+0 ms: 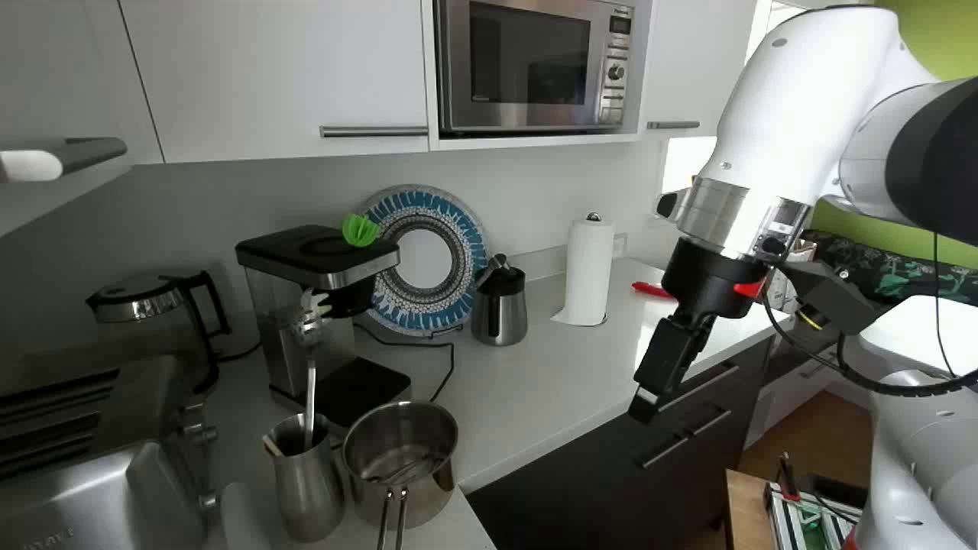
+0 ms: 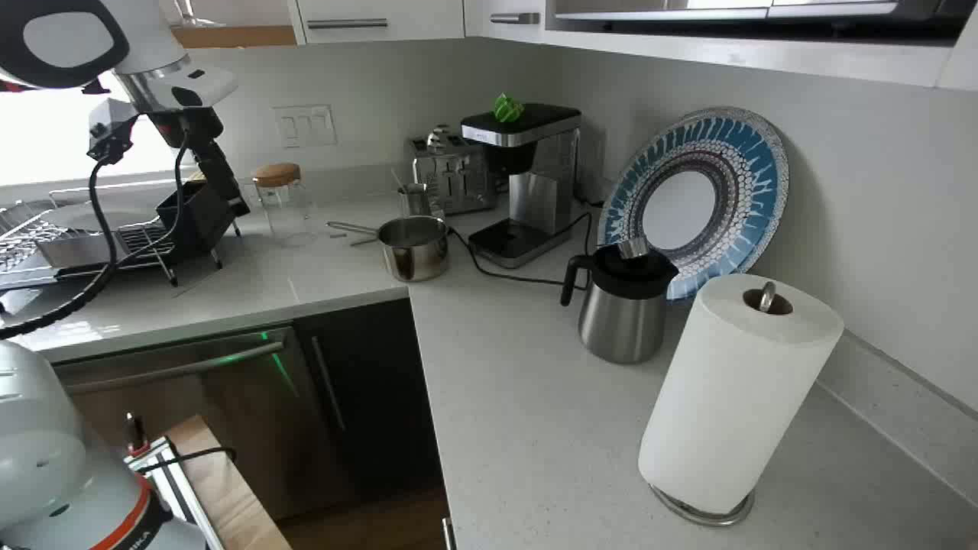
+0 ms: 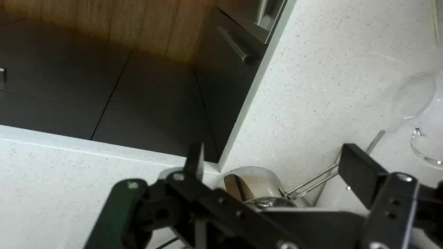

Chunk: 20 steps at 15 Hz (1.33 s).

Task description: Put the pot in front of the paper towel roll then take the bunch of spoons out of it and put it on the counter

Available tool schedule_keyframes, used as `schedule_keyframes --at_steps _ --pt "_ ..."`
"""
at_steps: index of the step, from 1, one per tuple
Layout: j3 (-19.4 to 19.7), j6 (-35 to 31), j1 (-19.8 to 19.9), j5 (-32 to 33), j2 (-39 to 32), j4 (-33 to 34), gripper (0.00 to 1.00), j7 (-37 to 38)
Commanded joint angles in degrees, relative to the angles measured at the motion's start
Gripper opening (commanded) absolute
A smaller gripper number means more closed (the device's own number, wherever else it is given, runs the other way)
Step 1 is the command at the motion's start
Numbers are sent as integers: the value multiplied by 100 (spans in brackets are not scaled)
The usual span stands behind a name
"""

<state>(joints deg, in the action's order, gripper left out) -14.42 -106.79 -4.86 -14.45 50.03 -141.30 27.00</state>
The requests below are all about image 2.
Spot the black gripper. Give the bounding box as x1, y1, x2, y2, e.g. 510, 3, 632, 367
154, 106, 247, 262

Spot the small steel pot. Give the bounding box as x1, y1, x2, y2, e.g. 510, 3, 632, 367
331, 218, 449, 283

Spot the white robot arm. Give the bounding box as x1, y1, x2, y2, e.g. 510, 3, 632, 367
0, 0, 247, 550

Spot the white paper towel roll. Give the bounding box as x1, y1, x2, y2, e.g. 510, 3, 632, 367
639, 277, 844, 526

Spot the glass jar wooden lid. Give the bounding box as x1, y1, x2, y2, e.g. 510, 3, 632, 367
254, 163, 306, 241

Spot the dish drying rack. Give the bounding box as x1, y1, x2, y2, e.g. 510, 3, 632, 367
0, 188, 167, 292

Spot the dark lower cabinet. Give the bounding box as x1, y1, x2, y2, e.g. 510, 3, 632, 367
54, 299, 441, 519

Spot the silver toaster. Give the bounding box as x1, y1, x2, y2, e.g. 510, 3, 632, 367
399, 127, 495, 218

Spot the green object on coffee maker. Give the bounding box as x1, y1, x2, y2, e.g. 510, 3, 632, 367
492, 95, 521, 123

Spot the black steel coffee maker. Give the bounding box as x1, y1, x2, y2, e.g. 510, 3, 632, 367
462, 105, 581, 270

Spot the steel coffee carafe black lid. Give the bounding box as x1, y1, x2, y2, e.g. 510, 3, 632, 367
559, 241, 677, 365

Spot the blue white decorative plate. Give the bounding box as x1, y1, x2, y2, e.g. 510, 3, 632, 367
595, 106, 790, 299

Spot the white upper cabinet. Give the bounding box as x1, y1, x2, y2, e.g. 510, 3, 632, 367
156, 0, 978, 92

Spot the coffee maker power cord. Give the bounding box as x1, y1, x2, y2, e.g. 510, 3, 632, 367
445, 208, 598, 292

